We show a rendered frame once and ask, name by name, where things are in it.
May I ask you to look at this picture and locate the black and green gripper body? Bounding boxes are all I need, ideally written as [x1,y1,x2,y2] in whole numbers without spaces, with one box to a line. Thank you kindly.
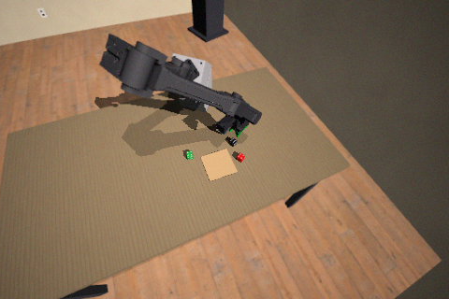
[231,116,249,133]

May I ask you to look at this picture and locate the tan flat mat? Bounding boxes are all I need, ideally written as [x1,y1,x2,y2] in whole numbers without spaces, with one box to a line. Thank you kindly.
[200,149,238,181]

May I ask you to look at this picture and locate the red die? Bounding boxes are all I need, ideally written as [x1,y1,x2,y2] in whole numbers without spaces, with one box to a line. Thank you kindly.
[237,153,245,162]

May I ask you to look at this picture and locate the black die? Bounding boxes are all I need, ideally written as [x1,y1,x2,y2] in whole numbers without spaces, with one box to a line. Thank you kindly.
[229,137,237,147]

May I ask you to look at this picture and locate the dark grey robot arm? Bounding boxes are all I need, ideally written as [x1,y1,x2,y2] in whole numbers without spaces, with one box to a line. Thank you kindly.
[99,34,262,135]

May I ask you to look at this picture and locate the green die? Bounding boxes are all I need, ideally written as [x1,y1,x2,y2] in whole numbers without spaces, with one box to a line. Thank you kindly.
[186,151,194,160]

